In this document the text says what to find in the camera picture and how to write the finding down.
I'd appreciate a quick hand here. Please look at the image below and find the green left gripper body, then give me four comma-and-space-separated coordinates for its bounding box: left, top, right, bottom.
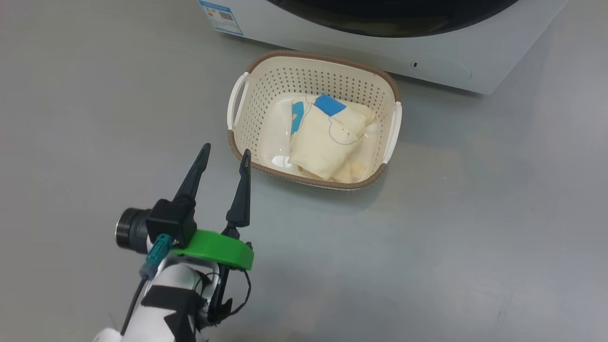
172, 229, 254, 271

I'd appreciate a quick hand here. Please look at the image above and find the black cable with teal plug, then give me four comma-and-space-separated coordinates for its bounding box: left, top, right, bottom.
121, 234, 172, 335

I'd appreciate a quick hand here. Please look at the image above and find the cream garment with blue patch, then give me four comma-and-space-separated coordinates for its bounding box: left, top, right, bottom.
287, 94, 377, 184

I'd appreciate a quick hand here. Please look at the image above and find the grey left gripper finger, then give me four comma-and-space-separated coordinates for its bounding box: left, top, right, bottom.
221, 149, 252, 238
172, 143, 211, 204

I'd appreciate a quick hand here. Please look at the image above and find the dark round washing machine door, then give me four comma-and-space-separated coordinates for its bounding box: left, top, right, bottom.
266, 0, 521, 38

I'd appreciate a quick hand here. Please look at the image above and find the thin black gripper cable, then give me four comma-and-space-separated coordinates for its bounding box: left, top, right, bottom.
223, 268, 252, 316

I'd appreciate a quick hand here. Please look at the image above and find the white front-load washing machine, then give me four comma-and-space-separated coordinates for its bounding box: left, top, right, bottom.
197, 0, 569, 95

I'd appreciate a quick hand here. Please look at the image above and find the blue energy label sticker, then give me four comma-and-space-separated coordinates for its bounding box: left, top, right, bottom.
198, 0, 244, 36

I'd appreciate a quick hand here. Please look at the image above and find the cream perforated laundry basket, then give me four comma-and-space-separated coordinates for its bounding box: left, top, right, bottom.
227, 50, 403, 190

